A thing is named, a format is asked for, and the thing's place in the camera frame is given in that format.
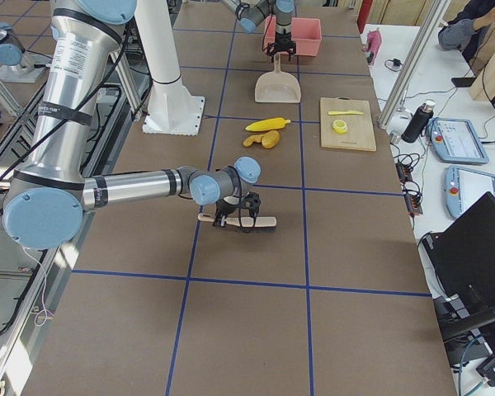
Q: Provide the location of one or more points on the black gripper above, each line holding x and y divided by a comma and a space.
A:
281, 37
224, 209

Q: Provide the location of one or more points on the beige hand brush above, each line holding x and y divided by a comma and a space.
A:
247, 222

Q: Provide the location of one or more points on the beige plastic dustpan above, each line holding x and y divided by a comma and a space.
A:
277, 86

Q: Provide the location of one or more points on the tan toy ginger root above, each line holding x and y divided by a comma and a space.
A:
253, 139

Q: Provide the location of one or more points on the brown toy potato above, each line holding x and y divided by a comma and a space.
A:
270, 139

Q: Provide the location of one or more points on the yellow toy corn cob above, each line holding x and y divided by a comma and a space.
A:
276, 123

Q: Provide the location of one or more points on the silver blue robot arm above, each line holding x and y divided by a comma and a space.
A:
48, 194
251, 16

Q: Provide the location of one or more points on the pink plastic bin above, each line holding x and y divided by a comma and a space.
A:
305, 32

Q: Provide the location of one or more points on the yellow plastic toy knife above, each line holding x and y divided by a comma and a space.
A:
346, 113

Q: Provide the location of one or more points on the pink cloth on stand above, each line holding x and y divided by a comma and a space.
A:
372, 45

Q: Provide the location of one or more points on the yellow toy lemon slice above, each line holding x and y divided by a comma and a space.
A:
339, 126

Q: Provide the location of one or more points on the bamboo cutting board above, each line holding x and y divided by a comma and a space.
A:
360, 134

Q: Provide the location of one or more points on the black water bottle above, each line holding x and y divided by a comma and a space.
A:
419, 121

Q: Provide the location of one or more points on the black smartphone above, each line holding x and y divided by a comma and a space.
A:
463, 82

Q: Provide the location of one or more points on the seated person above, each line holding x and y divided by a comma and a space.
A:
472, 33

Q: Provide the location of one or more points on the upper blue teach pendant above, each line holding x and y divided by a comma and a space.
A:
456, 141

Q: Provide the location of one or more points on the blue teach pendant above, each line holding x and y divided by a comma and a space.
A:
456, 141
464, 186

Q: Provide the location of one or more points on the lower blue teach pendant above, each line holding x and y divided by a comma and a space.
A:
464, 186

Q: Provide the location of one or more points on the aluminium frame post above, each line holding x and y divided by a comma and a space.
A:
435, 15

